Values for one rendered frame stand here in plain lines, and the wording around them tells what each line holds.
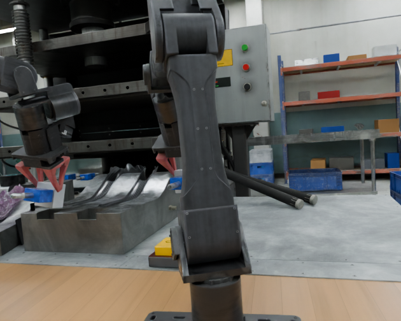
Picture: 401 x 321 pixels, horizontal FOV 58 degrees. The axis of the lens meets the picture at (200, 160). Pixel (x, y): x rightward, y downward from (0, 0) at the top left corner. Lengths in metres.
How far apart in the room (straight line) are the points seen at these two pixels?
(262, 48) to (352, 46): 6.00
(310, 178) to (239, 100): 2.99
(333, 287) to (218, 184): 0.27
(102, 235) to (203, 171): 0.43
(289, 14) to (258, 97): 6.14
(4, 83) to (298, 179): 3.94
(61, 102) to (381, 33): 7.09
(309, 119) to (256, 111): 5.82
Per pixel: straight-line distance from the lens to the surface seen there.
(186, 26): 0.49
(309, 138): 4.23
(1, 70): 0.80
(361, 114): 7.42
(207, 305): 0.45
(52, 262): 0.84
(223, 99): 1.58
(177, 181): 0.81
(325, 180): 4.48
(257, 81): 1.56
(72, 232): 0.87
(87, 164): 1.78
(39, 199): 0.85
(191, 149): 0.44
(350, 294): 0.60
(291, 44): 7.52
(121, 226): 0.80
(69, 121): 0.90
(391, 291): 0.63
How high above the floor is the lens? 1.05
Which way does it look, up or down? 5 degrees down
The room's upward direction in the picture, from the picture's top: 4 degrees counter-clockwise
